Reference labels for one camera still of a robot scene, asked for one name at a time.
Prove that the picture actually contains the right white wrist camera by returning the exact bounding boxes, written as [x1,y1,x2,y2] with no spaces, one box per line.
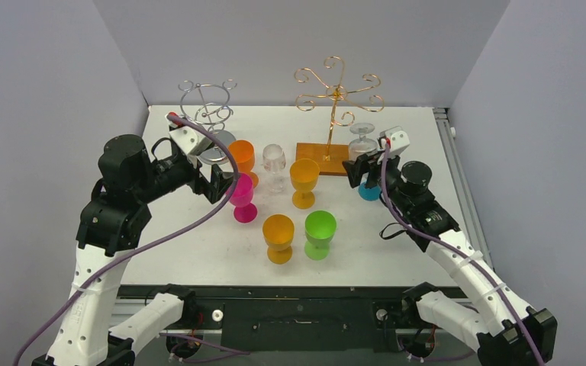
[377,126,411,159]

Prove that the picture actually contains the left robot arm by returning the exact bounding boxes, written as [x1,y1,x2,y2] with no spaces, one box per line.
[34,134,239,365]

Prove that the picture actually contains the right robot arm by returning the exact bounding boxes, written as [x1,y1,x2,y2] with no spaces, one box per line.
[343,152,558,365]

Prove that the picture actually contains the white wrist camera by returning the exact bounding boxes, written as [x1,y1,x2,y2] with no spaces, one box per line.
[168,120,213,165]
[377,126,411,159]

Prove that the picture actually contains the yellow wine glass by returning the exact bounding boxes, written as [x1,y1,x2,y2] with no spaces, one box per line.
[289,159,320,210]
[262,214,295,265]

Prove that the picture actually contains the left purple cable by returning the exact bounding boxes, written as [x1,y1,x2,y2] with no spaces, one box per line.
[12,113,241,366]

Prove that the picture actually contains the clear wine glass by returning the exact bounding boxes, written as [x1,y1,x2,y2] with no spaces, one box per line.
[348,123,378,161]
[262,144,286,193]

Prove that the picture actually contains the pink wine glass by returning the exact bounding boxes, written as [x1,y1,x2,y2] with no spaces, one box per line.
[230,173,258,223]

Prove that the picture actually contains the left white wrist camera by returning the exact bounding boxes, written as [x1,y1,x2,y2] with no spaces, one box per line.
[168,120,213,165]

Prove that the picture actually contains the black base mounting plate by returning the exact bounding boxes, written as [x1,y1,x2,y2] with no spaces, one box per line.
[116,285,468,354]

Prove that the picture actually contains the yellow wine glass front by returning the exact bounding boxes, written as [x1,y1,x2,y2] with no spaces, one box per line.
[262,214,295,265]

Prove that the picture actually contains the dark orange wine glass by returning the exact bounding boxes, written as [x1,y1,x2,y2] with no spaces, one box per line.
[228,140,259,188]

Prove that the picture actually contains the blue wine glass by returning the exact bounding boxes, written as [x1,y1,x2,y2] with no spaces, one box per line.
[358,181,382,201]

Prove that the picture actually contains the gold wire glass rack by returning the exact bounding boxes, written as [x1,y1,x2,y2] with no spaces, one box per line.
[294,56,385,176]

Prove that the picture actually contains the green wine glass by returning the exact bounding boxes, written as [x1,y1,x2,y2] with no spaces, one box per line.
[304,210,337,261]

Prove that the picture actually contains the silver wire glass rack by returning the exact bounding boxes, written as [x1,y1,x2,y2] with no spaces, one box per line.
[178,79,237,165]

